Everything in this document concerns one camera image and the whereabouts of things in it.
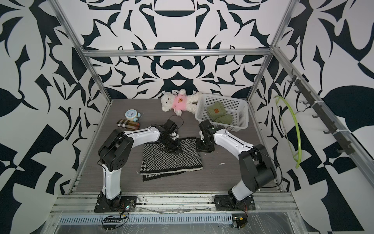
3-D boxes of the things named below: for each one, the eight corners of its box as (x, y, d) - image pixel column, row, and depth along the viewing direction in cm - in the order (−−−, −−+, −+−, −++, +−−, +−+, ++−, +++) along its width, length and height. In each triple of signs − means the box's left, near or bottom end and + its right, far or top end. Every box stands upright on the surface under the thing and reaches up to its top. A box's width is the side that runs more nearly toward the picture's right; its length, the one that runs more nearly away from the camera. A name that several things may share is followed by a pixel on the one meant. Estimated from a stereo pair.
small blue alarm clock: (124, 121, 107) (123, 118, 104) (128, 112, 112) (126, 108, 109) (140, 121, 107) (139, 118, 104) (142, 112, 112) (141, 108, 109)
